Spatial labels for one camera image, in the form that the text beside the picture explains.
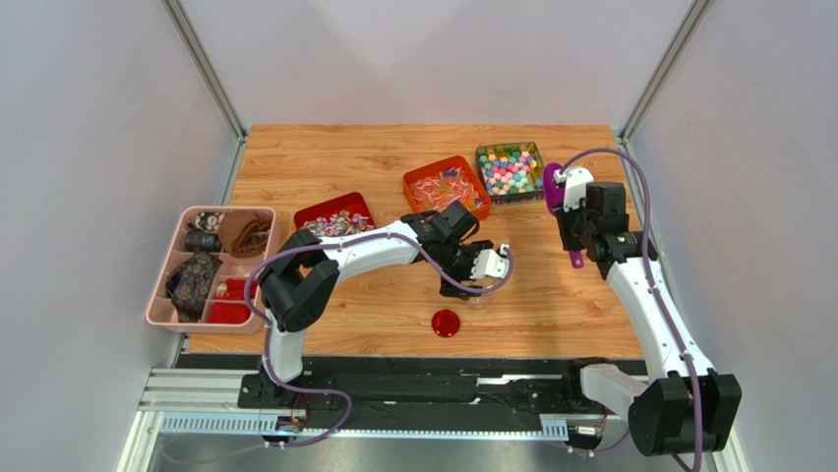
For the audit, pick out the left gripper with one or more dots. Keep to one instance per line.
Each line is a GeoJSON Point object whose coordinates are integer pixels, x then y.
{"type": "Point", "coordinates": [472, 251]}

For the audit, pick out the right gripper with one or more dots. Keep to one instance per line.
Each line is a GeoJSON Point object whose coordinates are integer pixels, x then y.
{"type": "Point", "coordinates": [570, 229]}

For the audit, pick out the purple plastic scoop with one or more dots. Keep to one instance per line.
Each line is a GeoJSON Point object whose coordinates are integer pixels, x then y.
{"type": "Point", "coordinates": [554, 198]}

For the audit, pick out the red tray of swirl lollipops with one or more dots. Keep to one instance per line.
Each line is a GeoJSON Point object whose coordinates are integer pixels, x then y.
{"type": "Point", "coordinates": [341, 216]}

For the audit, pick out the clear plastic jar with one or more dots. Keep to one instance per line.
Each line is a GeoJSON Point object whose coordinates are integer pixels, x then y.
{"type": "Point", "coordinates": [474, 301]}

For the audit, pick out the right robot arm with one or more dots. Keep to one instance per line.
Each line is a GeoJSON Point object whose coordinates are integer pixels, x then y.
{"type": "Point", "coordinates": [685, 405]}

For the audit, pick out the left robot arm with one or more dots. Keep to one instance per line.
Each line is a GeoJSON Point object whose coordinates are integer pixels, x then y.
{"type": "Point", "coordinates": [297, 282]}

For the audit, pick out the clear tray of colourful candies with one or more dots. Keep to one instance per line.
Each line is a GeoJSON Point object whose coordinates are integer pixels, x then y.
{"type": "Point", "coordinates": [512, 174]}

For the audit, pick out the red jar lid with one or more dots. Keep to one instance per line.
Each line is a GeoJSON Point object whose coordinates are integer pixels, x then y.
{"type": "Point", "coordinates": [445, 323]}

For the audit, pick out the orange tray of lollipops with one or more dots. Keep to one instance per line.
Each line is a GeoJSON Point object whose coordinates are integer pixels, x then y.
{"type": "Point", "coordinates": [436, 185]}

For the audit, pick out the pink organizer basket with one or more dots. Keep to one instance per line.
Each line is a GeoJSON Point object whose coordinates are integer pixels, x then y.
{"type": "Point", "coordinates": [201, 285]}

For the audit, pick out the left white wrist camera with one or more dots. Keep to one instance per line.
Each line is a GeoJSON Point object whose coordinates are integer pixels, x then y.
{"type": "Point", "coordinates": [492, 263]}

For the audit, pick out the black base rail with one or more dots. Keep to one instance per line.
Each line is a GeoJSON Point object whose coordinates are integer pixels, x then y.
{"type": "Point", "coordinates": [423, 394]}

